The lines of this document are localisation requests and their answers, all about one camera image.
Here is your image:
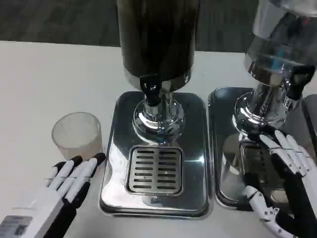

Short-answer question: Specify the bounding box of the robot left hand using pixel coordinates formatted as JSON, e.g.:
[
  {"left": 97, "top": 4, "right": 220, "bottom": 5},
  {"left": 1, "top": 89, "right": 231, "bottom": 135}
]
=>
[{"left": 0, "top": 153, "right": 107, "bottom": 238}]

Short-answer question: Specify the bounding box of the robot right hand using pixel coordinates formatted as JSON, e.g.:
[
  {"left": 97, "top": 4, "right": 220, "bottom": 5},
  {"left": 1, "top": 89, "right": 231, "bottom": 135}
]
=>
[{"left": 241, "top": 130, "right": 317, "bottom": 238}]

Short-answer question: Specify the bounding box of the clear ribbed glass cup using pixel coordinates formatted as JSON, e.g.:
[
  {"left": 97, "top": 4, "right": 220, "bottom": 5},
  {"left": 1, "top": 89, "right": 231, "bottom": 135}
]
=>
[{"left": 51, "top": 112, "right": 104, "bottom": 161}]

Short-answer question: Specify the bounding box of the drip grid of clear dispenser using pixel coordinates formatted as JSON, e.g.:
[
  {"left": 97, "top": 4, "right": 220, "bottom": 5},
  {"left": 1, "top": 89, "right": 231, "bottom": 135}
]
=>
[{"left": 239, "top": 141, "right": 290, "bottom": 196}]

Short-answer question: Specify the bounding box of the steel tray under clear dispenser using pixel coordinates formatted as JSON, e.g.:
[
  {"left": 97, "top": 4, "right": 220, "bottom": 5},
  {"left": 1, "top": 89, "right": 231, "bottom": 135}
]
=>
[{"left": 208, "top": 86, "right": 317, "bottom": 211}]

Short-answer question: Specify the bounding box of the drip grid of dark dispenser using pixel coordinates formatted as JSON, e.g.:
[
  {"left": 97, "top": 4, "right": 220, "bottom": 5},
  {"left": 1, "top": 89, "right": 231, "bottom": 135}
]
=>
[{"left": 125, "top": 146, "right": 184, "bottom": 196}]

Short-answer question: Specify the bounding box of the steel tray under dark dispenser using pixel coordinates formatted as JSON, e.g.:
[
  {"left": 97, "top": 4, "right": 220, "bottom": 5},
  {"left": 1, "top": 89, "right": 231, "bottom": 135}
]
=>
[{"left": 99, "top": 91, "right": 215, "bottom": 220}]

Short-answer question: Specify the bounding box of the black tap of clear dispenser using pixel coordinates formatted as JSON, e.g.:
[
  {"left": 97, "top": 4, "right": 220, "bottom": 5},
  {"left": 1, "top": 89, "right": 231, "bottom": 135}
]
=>
[{"left": 284, "top": 64, "right": 316, "bottom": 110}]

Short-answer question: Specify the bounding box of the clear drink dispenser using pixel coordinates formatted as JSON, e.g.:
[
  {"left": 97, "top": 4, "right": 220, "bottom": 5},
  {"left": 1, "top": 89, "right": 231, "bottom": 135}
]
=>
[{"left": 231, "top": 0, "right": 317, "bottom": 137}]

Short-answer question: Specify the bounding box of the black tap of dark dispenser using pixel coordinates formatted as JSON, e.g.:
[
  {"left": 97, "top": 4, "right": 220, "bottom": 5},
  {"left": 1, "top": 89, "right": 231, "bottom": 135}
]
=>
[{"left": 139, "top": 74, "right": 164, "bottom": 107}]

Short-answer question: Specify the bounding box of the dark drink dispenser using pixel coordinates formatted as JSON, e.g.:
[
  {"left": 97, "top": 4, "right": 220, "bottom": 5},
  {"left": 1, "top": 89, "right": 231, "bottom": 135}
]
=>
[{"left": 116, "top": 0, "right": 200, "bottom": 144}]

